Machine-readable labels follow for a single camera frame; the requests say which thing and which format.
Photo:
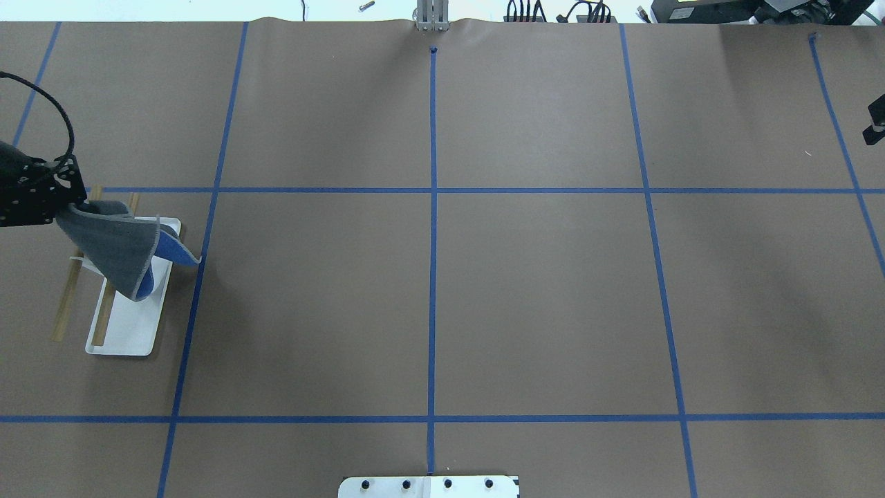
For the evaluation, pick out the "wooden towel rack white base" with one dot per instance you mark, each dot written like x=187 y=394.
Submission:
x=117 y=326

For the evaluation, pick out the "black usb hub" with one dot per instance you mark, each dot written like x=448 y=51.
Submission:
x=524 y=12

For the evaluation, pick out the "blue towel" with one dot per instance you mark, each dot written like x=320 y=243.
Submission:
x=121 y=246

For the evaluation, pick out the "white camera post with base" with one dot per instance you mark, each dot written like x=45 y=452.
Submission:
x=431 y=486

